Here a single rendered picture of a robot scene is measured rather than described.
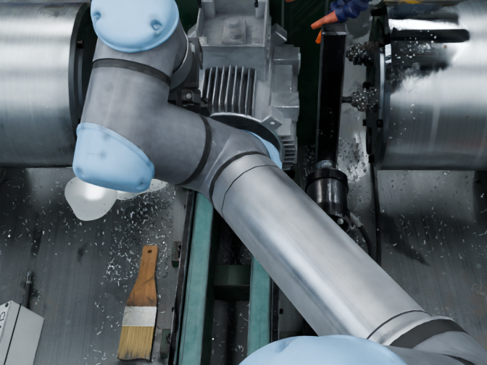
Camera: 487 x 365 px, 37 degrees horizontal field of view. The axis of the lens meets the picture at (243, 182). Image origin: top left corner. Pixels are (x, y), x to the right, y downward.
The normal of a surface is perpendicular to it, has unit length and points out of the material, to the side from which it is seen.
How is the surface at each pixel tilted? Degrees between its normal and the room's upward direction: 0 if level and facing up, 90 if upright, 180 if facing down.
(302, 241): 22
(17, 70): 36
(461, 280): 0
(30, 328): 54
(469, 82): 43
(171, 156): 76
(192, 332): 0
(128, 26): 30
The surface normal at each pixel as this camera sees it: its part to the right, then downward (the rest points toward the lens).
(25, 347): 0.78, -0.37
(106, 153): -0.06, -0.13
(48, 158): -0.04, 0.89
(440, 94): -0.06, 0.18
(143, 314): -0.04, -0.64
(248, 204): -0.70, -0.30
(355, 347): 0.33, -0.94
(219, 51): -0.07, 0.77
